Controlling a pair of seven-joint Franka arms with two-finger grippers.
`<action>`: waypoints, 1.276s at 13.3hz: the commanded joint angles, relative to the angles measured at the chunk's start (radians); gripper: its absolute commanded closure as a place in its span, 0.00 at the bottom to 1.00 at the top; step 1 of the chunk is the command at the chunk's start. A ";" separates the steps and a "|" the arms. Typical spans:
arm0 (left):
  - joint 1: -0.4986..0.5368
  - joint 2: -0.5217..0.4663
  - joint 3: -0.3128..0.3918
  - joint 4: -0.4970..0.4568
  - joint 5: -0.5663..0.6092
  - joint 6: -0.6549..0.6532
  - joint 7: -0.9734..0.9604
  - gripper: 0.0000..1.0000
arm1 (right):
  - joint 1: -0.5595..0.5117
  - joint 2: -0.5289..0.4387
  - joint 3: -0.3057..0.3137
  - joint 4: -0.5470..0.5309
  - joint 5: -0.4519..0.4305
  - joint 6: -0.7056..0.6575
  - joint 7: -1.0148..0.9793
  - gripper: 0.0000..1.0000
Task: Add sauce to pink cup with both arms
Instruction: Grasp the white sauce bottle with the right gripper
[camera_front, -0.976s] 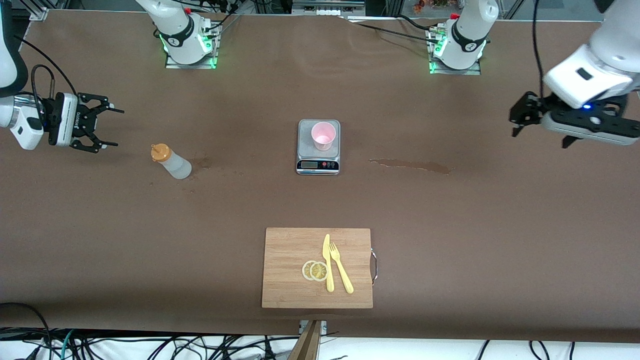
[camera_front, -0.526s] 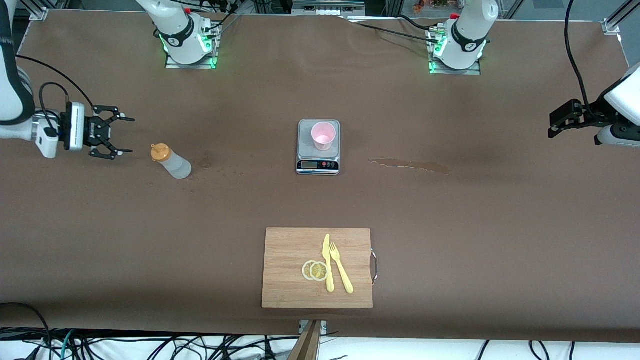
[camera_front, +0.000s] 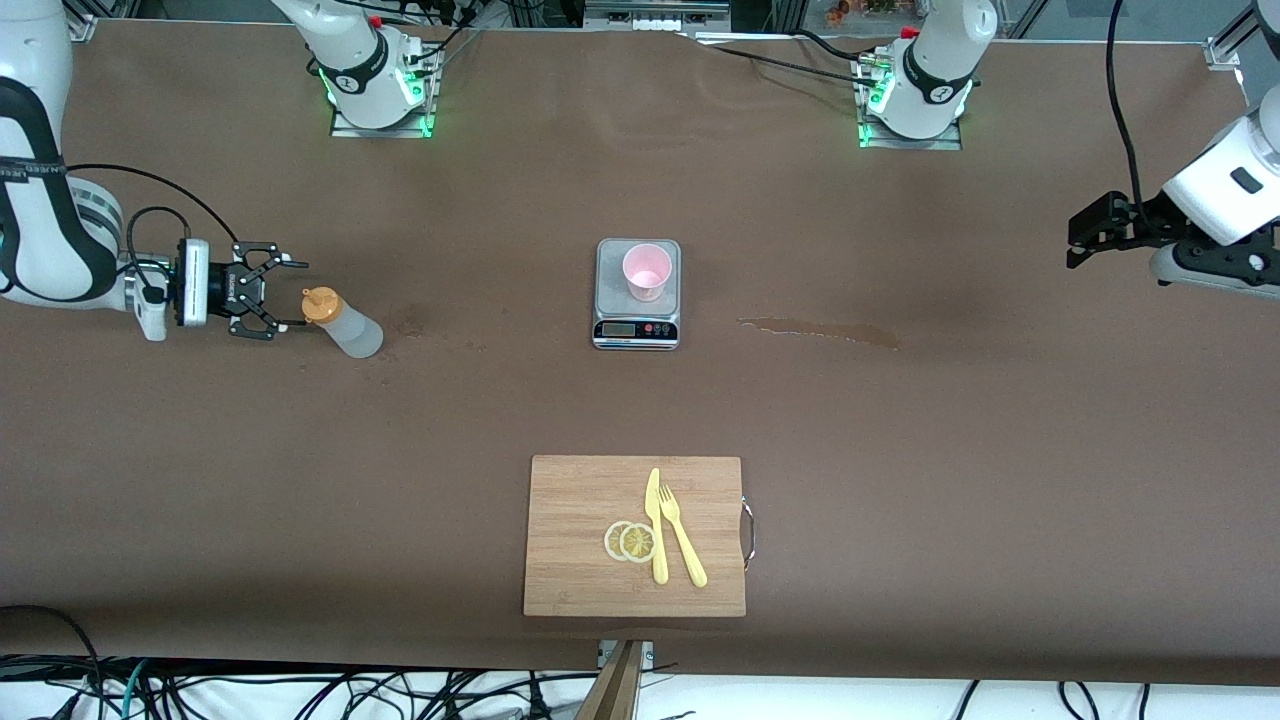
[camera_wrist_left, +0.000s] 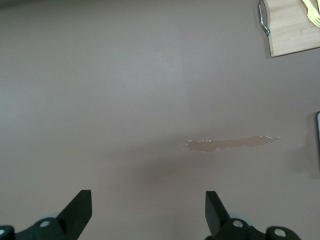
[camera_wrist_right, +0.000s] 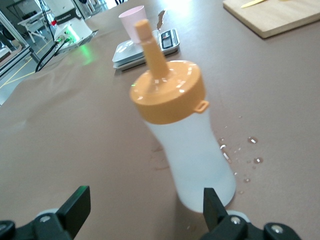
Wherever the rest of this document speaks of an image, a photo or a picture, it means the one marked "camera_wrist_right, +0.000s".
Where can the silver digital kitchen scale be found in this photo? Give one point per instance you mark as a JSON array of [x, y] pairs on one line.
[[127, 57]]

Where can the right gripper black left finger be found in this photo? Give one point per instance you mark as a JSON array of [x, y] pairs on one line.
[[62, 225]]

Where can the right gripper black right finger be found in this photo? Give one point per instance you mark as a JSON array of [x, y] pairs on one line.
[[225, 227]]

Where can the aluminium table frame rail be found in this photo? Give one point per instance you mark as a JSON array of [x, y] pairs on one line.
[[15, 57]]

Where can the brown paper table cover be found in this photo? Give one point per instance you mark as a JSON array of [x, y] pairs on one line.
[[75, 125]]

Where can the pink plastic cup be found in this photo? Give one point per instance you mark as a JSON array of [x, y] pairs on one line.
[[127, 22]]

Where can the yellow plastic knife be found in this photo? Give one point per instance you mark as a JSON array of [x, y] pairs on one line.
[[252, 3]]

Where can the translucent sauce bottle orange cap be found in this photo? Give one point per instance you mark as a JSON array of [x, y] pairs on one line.
[[190, 155]]

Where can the wooden cutting board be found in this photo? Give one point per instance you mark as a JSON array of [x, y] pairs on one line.
[[280, 17]]

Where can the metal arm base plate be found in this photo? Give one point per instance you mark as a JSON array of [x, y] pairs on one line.
[[87, 37]]

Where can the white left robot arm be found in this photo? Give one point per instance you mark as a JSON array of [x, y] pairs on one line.
[[67, 25]]

